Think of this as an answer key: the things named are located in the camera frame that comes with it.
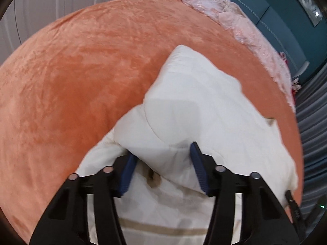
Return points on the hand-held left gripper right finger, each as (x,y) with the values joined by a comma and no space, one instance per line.
(200,168)

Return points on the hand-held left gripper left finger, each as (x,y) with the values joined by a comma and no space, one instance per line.
(127,176)

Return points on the white padded jacket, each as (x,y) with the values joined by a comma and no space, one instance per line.
(199,94)

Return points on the grey curtain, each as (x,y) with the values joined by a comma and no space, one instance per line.
(310,132)

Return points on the orange plush blanket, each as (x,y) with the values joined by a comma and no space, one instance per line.
(76,81)

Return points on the red and white cloth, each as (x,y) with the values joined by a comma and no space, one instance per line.
(293,84)

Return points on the pink lace bedding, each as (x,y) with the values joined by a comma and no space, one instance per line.
(230,17)

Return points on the teal padded headboard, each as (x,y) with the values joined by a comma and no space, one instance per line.
(281,17)

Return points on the white wardrobe doors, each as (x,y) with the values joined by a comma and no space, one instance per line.
(38,5)

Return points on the framed wall picture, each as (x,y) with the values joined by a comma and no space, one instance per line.
(309,2)

